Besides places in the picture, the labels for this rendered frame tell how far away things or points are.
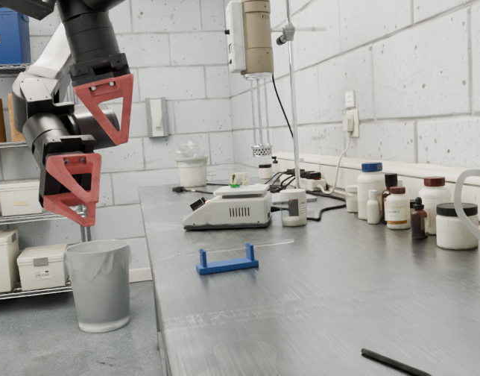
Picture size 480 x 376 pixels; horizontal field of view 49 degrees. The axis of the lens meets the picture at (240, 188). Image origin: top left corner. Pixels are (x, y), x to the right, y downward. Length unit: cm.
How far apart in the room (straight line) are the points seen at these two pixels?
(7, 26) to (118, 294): 164
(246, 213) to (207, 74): 254
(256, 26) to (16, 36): 201
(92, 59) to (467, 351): 51
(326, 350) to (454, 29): 87
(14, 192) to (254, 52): 211
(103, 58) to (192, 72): 304
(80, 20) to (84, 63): 6
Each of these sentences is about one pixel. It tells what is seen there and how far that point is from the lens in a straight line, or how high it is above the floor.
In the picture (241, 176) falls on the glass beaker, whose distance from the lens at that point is 124.
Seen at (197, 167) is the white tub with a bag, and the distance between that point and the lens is 223.
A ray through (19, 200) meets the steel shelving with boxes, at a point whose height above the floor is 65.
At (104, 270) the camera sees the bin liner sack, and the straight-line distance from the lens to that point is 276.
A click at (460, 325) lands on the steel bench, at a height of 75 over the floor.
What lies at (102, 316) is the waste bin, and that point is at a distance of 285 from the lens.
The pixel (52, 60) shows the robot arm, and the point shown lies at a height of 111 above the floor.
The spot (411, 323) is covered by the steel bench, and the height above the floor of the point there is 75.
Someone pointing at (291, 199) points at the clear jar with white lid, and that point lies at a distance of 120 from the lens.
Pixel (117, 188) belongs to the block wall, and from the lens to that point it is 364.
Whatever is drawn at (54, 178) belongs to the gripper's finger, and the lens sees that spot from 71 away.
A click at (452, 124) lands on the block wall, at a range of 127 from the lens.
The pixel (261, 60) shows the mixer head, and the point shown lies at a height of 118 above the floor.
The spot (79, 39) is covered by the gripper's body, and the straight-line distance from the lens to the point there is 67.
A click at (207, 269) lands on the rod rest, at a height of 76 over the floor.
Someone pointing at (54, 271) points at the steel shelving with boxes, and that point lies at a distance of 332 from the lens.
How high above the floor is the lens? 97
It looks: 6 degrees down
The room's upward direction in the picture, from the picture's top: 4 degrees counter-clockwise
